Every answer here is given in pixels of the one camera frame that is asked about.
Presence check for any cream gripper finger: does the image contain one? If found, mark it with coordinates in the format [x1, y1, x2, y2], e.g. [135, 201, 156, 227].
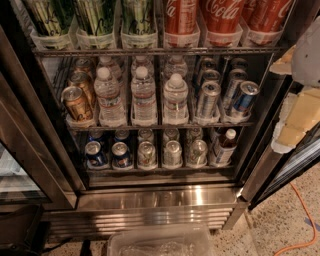
[271, 86, 320, 154]
[269, 46, 296, 75]

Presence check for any water bottle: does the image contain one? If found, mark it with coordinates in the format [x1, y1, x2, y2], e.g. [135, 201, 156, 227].
[163, 73, 189, 125]
[94, 67, 127, 127]
[131, 66, 157, 126]
[131, 56, 154, 76]
[164, 55, 188, 80]
[98, 56, 122, 81]

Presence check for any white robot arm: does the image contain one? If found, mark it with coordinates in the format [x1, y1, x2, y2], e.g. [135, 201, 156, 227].
[270, 17, 320, 154]

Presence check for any open fridge door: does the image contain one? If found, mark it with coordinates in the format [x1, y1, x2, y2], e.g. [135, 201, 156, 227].
[241, 85, 320, 210]

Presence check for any brown glass bottle white cap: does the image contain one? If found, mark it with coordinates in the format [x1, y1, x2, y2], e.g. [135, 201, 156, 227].
[210, 128, 237, 167]

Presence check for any steel fridge cabinet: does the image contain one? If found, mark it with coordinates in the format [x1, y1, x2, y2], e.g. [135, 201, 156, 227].
[0, 0, 320, 241]

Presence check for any front blue silver can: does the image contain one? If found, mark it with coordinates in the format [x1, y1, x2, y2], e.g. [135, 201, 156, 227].
[230, 81, 260, 118]

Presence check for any blue silver can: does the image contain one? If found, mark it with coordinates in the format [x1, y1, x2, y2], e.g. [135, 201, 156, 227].
[230, 81, 260, 118]
[222, 69, 248, 109]

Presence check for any right red cola can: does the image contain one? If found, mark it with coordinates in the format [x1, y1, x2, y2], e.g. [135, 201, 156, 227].
[242, 0, 293, 33]

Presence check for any red cola can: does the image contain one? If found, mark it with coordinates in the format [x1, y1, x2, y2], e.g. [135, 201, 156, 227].
[242, 0, 293, 33]
[200, 0, 245, 34]
[165, 0, 198, 35]

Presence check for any silver slim can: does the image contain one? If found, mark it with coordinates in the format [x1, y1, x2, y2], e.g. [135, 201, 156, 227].
[200, 69, 220, 84]
[196, 81, 221, 118]

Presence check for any front silver slim can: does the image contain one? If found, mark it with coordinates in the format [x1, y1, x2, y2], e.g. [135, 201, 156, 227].
[196, 81, 221, 118]

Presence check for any middle red cola can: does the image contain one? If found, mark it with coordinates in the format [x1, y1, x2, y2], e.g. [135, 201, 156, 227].
[200, 0, 245, 34]

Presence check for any front right silver can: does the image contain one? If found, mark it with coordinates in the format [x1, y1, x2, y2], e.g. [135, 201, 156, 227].
[187, 140, 208, 165]

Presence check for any left red cola can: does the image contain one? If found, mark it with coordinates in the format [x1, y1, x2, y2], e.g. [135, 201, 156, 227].
[165, 0, 198, 35]

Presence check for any front silver white can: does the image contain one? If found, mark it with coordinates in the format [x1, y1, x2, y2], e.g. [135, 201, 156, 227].
[164, 140, 182, 166]

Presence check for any right green tall can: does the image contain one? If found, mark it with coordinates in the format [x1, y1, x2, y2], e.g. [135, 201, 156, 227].
[121, 0, 155, 36]

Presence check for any green tall can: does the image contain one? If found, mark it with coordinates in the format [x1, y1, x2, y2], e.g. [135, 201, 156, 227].
[121, 0, 155, 36]
[22, 0, 74, 37]
[73, 0, 116, 36]

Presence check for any front silver green can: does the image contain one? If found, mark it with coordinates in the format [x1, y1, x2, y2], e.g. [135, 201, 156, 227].
[138, 141, 156, 167]

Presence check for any clear plastic bin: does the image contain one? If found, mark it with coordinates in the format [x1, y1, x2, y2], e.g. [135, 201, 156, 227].
[107, 224, 215, 256]

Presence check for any middle green tall can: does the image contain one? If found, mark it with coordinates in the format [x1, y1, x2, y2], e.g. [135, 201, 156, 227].
[73, 0, 116, 36]

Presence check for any rear gold can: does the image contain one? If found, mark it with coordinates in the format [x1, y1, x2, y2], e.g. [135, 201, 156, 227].
[73, 58, 94, 77]

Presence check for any gold can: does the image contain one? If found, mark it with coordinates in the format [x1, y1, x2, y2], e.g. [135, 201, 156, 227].
[68, 72, 95, 105]
[62, 86, 93, 122]
[73, 58, 94, 77]

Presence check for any middle gold can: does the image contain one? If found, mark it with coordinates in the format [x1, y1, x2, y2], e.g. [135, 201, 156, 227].
[68, 72, 95, 105]

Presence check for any front left blue can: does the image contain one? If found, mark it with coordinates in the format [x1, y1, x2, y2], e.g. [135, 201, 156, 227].
[85, 141, 107, 167]

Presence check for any front gold can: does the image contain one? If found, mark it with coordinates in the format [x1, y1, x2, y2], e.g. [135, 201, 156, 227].
[62, 86, 93, 122]

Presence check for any left green tall can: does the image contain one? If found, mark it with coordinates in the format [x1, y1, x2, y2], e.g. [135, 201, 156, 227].
[22, 0, 74, 37]

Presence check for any upper wire shelf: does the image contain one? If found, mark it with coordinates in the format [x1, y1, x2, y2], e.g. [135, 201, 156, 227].
[32, 47, 285, 57]

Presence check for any wire shelf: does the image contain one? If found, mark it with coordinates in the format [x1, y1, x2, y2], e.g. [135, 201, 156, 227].
[32, 47, 285, 57]
[67, 122, 254, 132]

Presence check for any orange cable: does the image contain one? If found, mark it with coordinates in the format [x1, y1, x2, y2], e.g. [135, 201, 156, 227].
[273, 181, 318, 256]

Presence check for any middle wire shelf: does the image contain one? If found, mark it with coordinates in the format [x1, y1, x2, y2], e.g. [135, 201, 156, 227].
[67, 122, 254, 132]

